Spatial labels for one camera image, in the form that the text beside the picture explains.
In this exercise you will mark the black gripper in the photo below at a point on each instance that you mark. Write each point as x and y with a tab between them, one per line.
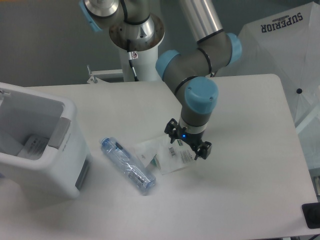
190	135

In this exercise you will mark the white plastic wrapper bag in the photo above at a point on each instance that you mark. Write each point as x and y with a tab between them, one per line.
168	157

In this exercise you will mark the clear plastic water bottle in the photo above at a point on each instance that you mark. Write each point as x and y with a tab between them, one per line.
129	165

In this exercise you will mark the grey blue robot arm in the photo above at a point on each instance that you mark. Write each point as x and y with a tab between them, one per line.
137	33

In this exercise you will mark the white trash can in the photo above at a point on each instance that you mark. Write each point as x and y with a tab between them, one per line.
65	161

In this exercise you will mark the white Superior umbrella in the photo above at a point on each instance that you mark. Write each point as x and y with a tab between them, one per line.
286	44

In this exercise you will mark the black device at corner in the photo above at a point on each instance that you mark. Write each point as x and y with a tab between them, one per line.
311	212

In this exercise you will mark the white paper in bin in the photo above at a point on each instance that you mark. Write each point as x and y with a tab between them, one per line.
34	147

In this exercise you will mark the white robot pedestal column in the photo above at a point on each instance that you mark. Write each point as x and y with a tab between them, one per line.
143	62

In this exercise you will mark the white table mounting bracket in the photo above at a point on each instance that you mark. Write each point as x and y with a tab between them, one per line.
104	76

